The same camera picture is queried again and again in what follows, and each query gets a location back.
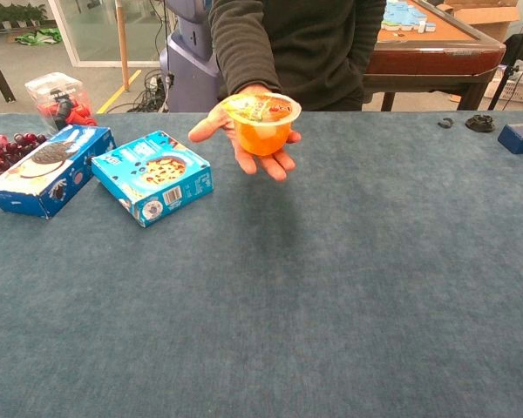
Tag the person's right hand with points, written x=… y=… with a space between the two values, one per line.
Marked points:
x=213 y=124

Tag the orange fruit jelly cup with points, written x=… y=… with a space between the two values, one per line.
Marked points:
x=261 y=135

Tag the person's dark sleeved right forearm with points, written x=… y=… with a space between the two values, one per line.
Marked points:
x=244 y=43

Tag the lavender robot base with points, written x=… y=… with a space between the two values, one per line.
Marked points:
x=187 y=65

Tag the person's dark sweater torso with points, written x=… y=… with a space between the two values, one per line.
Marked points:
x=322 y=43

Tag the light blue cookie box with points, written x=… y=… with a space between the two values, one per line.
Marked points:
x=157 y=174

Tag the wooden pole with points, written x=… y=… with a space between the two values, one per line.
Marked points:
x=122 y=43

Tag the clear box with red items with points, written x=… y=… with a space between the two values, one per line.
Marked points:
x=56 y=96

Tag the dark blue Oreo cookie box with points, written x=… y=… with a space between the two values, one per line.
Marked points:
x=48 y=174

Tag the green cloth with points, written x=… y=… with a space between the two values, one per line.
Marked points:
x=39 y=37

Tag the red grape bunch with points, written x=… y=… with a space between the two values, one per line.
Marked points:
x=8 y=148

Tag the dark slanted table leg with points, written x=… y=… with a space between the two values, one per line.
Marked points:
x=0 y=78

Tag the blue mahjong tile pile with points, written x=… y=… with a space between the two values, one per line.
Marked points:
x=403 y=15

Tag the row of potted plants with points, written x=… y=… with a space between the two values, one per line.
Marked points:
x=13 y=15

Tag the black tripod stand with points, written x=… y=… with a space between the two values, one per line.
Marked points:
x=503 y=85

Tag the brown cardboard box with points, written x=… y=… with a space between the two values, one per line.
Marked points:
x=488 y=17

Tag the dark blue small box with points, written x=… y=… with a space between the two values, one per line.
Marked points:
x=520 y=139

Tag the black bag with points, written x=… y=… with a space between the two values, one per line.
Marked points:
x=520 y=48

